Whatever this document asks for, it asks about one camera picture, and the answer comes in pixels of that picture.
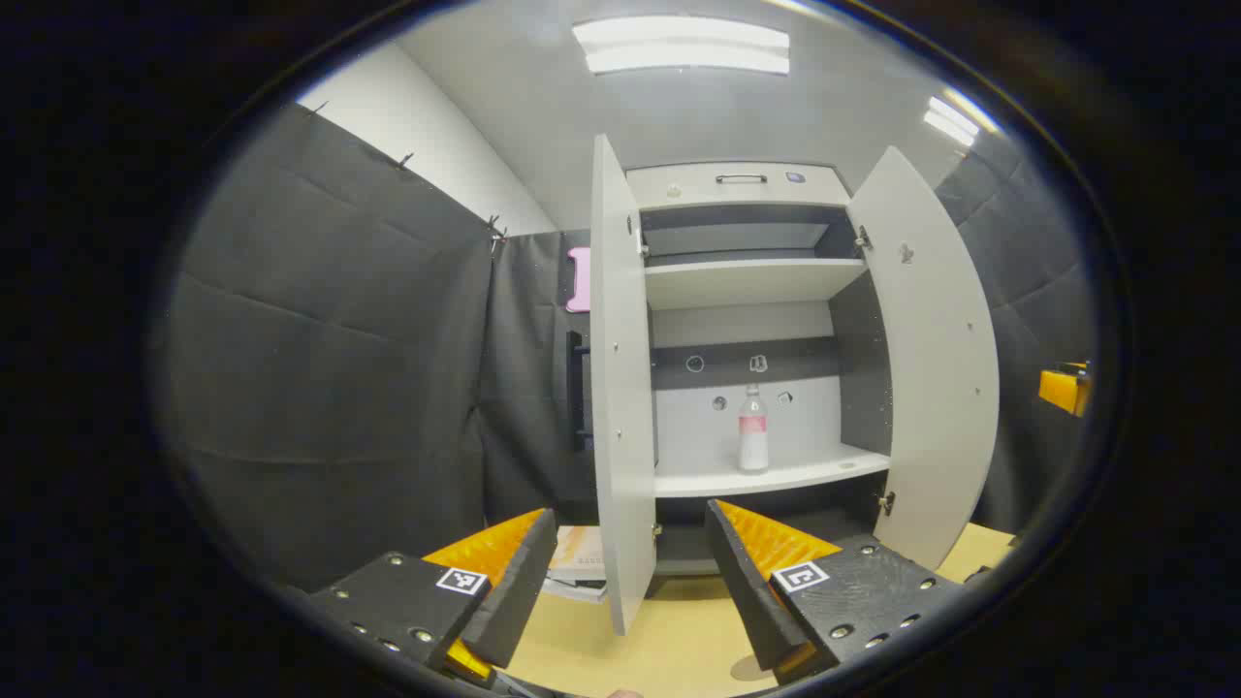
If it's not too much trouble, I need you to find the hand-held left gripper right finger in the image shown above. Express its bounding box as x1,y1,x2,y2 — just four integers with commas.
705,499,971,684

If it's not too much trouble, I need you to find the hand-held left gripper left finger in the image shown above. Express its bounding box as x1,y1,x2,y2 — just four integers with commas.
308,507,559,684

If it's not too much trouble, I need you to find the grey cabinet door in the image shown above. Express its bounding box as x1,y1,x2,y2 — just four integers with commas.
589,134,658,636
845,145,1002,571

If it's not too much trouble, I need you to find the clear plastic bottle pink label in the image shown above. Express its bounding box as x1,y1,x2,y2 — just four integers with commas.
738,384,770,474

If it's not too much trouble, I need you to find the grey cabinet body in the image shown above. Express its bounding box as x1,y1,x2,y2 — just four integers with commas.
625,162,893,583

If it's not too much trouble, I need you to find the small ceiling light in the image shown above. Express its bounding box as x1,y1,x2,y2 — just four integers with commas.
923,89,1000,146

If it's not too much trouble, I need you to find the black backdrop cloth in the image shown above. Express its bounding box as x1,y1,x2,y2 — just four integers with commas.
160,102,1101,592

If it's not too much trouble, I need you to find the large ceiling light panel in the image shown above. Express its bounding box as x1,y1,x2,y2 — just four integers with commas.
572,15,791,77

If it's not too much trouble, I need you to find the black left door handle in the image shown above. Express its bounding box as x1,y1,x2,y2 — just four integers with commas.
566,331,592,453

